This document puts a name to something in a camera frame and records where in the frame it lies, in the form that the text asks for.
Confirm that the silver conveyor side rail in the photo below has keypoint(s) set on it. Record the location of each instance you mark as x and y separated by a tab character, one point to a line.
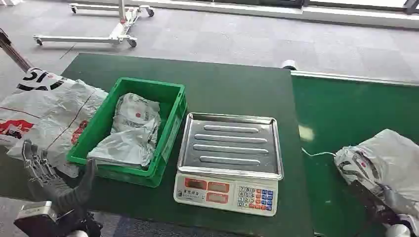
353	78

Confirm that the grey parcel bag black print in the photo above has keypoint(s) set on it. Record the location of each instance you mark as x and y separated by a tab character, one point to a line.
386	160

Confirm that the green plastic crate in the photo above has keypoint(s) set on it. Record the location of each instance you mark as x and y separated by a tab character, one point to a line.
171	113

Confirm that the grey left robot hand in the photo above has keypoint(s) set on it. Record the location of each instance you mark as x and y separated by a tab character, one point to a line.
62	196

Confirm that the white wheeled stand frame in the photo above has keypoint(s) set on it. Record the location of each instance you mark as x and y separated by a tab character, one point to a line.
119	31

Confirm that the white window sill ledge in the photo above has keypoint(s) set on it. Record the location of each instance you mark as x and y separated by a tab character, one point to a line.
294	11

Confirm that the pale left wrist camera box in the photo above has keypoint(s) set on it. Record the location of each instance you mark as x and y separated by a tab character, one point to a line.
34	217

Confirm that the grey printed parcel bag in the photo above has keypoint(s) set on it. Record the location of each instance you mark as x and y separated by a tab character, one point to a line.
137	114

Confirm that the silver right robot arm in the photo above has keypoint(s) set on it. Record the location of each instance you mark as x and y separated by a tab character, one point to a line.
397	230

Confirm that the dark metal pole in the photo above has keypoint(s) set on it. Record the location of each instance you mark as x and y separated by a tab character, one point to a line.
14	52

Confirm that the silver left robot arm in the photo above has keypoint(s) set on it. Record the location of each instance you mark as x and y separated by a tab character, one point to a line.
83	227

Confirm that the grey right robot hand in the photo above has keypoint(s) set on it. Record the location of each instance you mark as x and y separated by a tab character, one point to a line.
389	204

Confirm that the large white woven sack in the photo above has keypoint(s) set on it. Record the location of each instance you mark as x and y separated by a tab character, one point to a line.
49	111

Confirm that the green conveyor belt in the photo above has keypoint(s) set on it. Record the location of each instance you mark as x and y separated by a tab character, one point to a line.
353	130

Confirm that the white electronic weighing scale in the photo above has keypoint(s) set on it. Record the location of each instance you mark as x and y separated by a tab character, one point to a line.
229	163

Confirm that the plain grey parcel bag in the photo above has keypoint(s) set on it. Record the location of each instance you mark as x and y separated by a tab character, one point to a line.
121	149

